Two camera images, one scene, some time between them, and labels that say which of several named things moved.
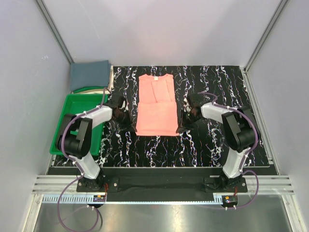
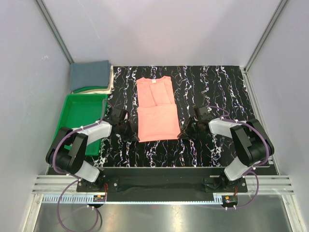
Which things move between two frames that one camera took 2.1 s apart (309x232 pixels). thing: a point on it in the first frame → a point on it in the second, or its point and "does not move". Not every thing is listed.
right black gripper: x=183 y=126 → x=186 y=132
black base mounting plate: x=161 y=184 does not move
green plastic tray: x=75 y=104 does not move
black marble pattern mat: x=202 y=143 does not move
